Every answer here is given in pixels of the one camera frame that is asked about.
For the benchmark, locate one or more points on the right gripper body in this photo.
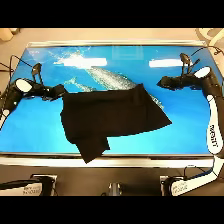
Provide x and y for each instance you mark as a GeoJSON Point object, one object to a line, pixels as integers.
{"type": "Point", "coordinates": [170, 83]}

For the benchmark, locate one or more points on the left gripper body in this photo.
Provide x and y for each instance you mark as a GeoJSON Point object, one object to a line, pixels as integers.
{"type": "Point", "coordinates": [55, 92]}

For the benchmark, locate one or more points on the black garment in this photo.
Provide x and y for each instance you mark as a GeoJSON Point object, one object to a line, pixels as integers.
{"type": "Point", "coordinates": [110, 116]}

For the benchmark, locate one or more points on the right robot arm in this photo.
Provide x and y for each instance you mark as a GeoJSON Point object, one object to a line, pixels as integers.
{"type": "Point", "coordinates": [213, 133]}

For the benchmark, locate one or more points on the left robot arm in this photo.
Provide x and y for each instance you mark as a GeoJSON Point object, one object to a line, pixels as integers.
{"type": "Point", "coordinates": [22, 86]}

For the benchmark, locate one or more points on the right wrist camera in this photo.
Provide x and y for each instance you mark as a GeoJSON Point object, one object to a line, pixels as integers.
{"type": "Point", "coordinates": [185, 60]}

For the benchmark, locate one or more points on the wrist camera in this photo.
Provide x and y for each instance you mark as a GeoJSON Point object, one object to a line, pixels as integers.
{"type": "Point", "coordinates": [36, 69]}
{"type": "Point", "coordinates": [185, 60]}

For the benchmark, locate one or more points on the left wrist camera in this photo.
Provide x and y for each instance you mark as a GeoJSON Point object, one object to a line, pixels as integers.
{"type": "Point", "coordinates": [36, 69]}

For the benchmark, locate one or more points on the silver frame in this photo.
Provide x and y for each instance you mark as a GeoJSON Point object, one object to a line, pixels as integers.
{"type": "Point", "coordinates": [133, 162]}

